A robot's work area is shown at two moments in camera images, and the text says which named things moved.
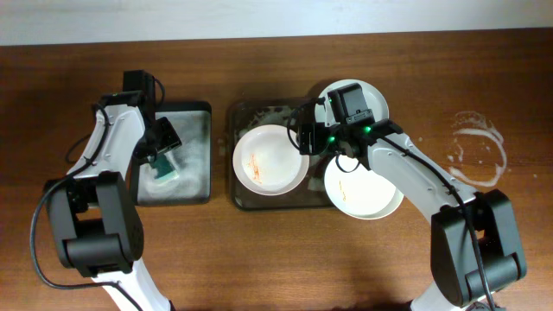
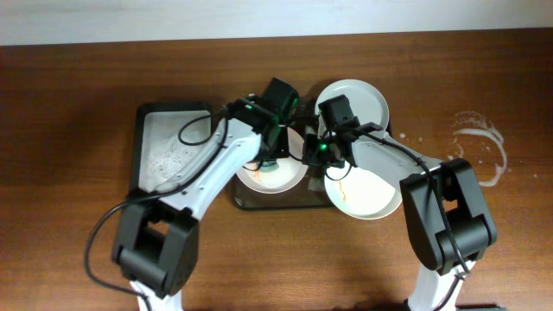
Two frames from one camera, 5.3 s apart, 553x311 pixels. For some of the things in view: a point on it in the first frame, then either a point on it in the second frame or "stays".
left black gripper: x=163 y=141 → x=271 y=152
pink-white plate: x=267 y=162 stays
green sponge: x=163 y=168 → x=269 y=166
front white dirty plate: x=358 y=192 stays
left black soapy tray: x=192 y=185 stays
